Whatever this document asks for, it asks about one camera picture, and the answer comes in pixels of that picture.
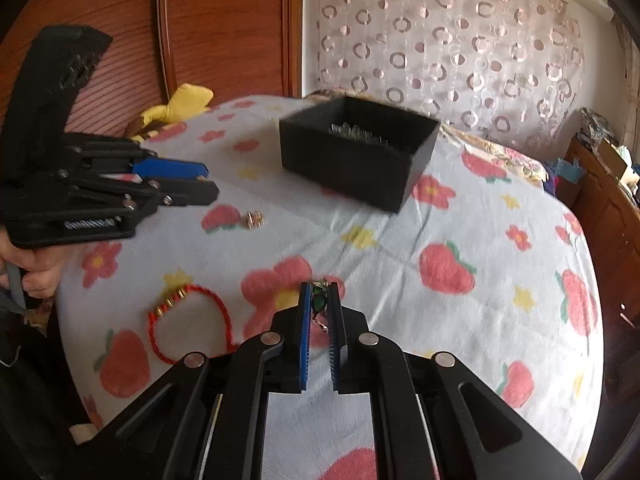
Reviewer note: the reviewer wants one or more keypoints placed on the dark blue blanket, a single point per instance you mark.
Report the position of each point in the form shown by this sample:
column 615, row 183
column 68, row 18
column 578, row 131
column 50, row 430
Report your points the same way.
column 555, row 185

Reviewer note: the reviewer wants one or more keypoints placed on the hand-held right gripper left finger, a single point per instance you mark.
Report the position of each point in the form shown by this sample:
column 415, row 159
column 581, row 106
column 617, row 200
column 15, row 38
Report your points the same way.
column 305, row 340

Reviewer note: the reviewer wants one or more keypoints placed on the yellow plush toy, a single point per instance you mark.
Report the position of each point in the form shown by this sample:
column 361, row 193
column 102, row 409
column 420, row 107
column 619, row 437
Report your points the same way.
column 187, row 100

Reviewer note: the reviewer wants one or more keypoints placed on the strawberry print blanket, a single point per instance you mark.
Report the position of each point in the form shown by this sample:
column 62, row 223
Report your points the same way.
column 410, row 270

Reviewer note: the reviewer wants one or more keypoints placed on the wooden side cabinet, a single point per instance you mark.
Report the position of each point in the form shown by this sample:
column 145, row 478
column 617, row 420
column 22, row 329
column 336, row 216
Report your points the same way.
column 610, row 220

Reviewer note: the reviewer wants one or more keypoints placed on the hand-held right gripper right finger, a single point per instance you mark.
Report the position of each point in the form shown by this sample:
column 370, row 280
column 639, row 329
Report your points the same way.
column 336, row 345

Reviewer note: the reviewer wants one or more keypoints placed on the person's left hand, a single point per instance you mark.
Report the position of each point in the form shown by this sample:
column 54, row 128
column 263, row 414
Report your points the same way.
column 42, row 265

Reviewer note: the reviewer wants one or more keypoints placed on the blue paper item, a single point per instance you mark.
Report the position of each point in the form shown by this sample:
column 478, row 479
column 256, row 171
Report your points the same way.
column 565, row 170

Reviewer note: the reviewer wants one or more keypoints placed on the green gem earring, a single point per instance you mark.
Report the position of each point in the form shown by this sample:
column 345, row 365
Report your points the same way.
column 318, row 302

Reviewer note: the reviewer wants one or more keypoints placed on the black box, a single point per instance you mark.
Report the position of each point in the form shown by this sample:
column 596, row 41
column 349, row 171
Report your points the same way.
column 345, row 170

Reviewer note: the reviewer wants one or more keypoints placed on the brown wooden wardrobe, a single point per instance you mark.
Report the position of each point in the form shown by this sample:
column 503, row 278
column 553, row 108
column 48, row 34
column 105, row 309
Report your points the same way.
column 215, row 25

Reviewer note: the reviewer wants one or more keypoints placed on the circle pattern sheer curtain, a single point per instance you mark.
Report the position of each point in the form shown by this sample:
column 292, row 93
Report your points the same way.
column 440, row 45

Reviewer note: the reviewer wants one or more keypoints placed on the stack of printed cloth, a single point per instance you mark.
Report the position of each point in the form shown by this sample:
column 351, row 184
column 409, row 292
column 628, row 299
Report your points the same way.
column 595, row 122

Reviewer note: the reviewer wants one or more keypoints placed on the small gold earring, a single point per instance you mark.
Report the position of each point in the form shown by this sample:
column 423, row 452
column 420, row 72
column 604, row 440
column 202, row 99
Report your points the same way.
column 254, row 220

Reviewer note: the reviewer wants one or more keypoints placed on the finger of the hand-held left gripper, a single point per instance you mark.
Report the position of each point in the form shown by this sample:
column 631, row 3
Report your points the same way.
column 170, row 169
column 190, row 194

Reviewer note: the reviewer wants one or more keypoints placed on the cardboard box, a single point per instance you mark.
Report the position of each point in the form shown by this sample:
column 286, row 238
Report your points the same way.
column 612, row 160

